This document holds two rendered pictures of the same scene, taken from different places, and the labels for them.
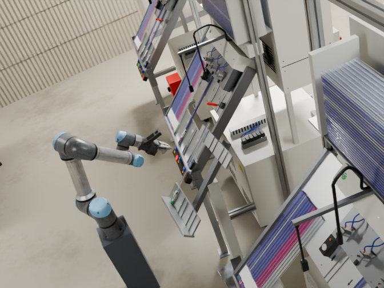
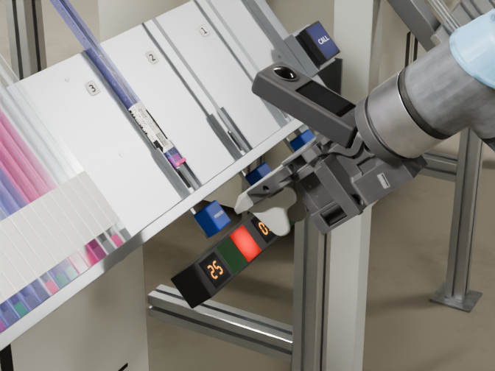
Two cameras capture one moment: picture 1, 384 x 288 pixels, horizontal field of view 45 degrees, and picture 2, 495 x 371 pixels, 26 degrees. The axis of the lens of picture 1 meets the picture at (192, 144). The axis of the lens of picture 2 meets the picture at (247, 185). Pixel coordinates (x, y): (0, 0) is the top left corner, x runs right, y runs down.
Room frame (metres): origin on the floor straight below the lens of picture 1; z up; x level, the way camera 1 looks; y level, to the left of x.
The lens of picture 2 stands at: (3.20, 0.69, 1.24)
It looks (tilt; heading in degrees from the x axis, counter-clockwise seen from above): 26 degrees down; 214
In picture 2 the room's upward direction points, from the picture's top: straight up
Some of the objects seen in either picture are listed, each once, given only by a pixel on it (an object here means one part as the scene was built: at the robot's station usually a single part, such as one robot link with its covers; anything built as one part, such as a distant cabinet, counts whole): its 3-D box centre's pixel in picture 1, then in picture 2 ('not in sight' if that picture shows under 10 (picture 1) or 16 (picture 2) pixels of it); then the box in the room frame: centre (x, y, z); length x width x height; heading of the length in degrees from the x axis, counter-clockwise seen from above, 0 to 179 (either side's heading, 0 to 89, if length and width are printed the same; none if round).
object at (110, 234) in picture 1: (110, 224); not in sight; (2.01, 0.61, 0.60); 0.15 x 0.15 x 0.10
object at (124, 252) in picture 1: (129, 258); not in sight; (2.01, 0.61, 0.28); 0.18 x 0.18 x 0.55; 12
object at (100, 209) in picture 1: (101, 211); not in sight; (2.01, 0.62, 0.72); 0.13 x 0.12 x 0.14; 37
